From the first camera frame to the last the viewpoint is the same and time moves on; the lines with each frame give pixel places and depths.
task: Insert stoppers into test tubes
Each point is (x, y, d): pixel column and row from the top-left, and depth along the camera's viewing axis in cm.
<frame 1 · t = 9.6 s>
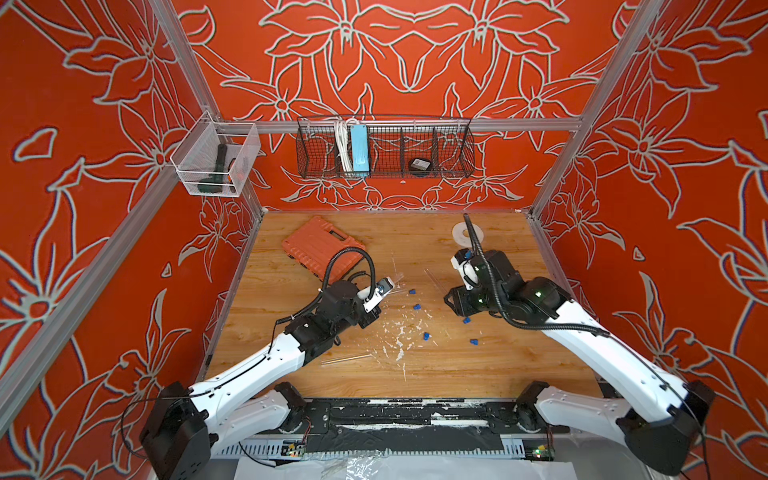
left hand: (379, 287, 78), fingers closed
right hand: (446, 297, 73), fingers open
orange plastic tool case: (315, 244, 106), point 5 cm above the table
white foam tape roll: (465, 241, 111), on the table
light blue box: (360, 153, 92), point 35 cm above the table
clear test tube: (399, 277, 74), point 24 cm above the table
blue stopper: (413, 291, 99), on the table
blue stopper 2: (417, 307, 94), on the table
blue stopper 3: (426, 336, 89), on the table
blue stopper 4: (466, 320, 92), on the table
blue stopper 5: (474, 341, 87), on the table

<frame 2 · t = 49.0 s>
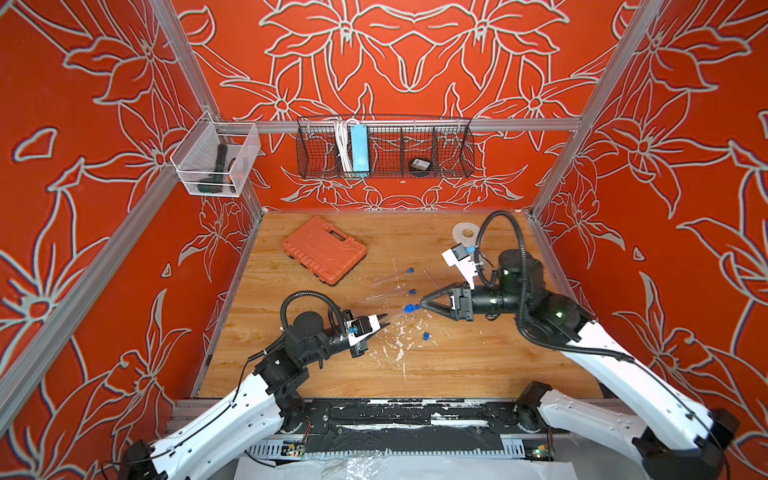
left hand: (384, 316, 68), fingers closed
right hand: (423, 307, 57), fingers open
blue stopper 2: (409, 308, 60), point 32 cm above the table
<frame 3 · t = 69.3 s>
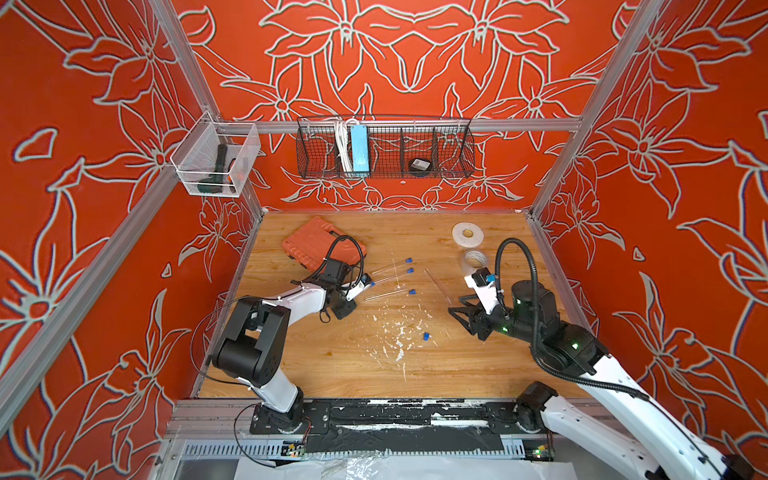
left hand: (346, 298, 95), fingers closed
right hand: (451, 305, 68), fingers open
blue stopper 2: (409, 260, 106), on the table
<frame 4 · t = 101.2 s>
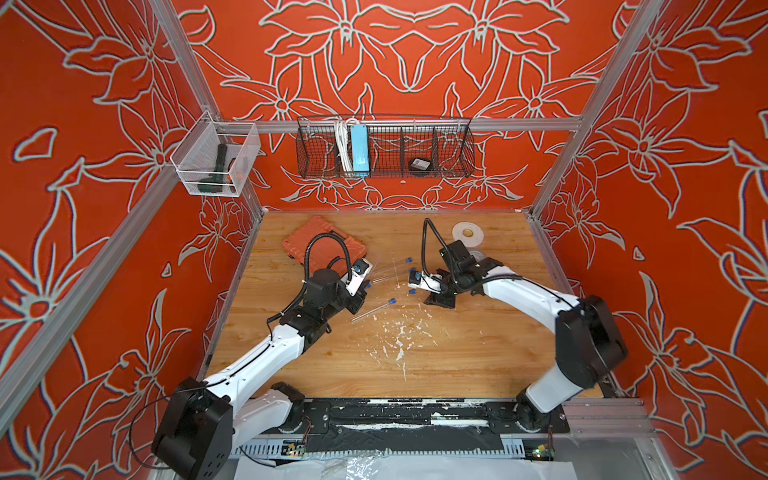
left hand: (365, 277, 81), fingers closed
right hand: (423, 290, 87), fingers open
